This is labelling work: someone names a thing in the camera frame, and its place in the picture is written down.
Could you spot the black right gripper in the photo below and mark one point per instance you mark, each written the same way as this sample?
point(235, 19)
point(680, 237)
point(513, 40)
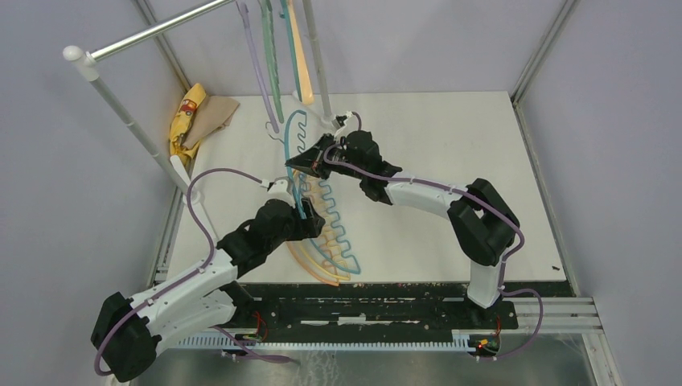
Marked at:
point(322, 158)

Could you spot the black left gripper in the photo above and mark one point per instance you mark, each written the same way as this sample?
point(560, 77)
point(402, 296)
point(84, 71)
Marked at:
point(310, 220)

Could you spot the beige plastic hanger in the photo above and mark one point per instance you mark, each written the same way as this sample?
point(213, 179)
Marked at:
point(304, 83)

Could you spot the green wavy hanger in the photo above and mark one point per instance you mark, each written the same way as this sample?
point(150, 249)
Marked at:
point(270, 54)

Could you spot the purple wavy hanger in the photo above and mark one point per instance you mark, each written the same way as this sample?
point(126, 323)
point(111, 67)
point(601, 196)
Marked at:
point(244, 15)

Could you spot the teal plastic hanger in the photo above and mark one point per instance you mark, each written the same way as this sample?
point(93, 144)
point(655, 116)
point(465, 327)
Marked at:
point(285, 14)

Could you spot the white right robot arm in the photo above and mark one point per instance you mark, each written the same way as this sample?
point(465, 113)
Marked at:
point(487, 230)

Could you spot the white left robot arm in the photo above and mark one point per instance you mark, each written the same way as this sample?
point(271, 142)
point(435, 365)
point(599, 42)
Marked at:
point(130, 333)

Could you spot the yellow wavy hanger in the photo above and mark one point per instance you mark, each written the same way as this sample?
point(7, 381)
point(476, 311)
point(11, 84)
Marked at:
point(325, 255)

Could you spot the orange wavy hanger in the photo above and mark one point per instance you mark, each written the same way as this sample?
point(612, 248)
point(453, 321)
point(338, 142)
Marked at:
point(314, 266)

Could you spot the beige cloth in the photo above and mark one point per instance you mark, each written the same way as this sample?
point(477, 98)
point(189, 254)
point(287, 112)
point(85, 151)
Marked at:
point(214, 113)

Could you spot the yellow patterned cloth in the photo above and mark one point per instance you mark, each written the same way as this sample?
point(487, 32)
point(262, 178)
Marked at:
point(181, 143)

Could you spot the white clothes rack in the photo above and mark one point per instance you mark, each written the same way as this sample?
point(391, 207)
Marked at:
point(210, 50)

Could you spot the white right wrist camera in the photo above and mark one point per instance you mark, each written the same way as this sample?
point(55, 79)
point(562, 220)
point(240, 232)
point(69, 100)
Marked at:
point(340, 123)

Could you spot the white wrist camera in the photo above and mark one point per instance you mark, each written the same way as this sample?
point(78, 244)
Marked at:
point(279, 189)
point(340, 123)

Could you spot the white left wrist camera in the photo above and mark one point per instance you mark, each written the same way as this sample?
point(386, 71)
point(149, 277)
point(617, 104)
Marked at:
point(279, 189)

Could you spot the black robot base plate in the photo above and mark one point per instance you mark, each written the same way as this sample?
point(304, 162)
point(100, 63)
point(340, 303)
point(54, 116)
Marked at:
point(405, 312)

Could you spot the white slotted cable duct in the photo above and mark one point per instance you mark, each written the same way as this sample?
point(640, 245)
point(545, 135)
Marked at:
point(214, 340)

